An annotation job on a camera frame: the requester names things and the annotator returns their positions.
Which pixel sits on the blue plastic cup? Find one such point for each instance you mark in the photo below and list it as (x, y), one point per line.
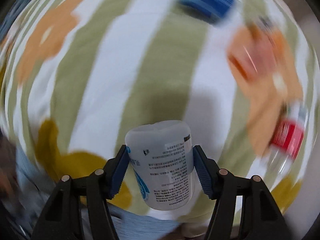
(210, 11)

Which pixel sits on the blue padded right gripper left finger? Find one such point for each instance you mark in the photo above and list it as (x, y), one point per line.
(61, 215)

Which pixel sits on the white cup with blue label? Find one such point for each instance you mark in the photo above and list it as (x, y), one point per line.
(161, 155)

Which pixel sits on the green striped floral blanket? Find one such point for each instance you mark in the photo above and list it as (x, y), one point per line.
(77, 75)

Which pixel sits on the clear cup with red label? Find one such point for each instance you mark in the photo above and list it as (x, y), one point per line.
(287, 138)

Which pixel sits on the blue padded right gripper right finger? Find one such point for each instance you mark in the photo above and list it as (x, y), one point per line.
(261, 218)

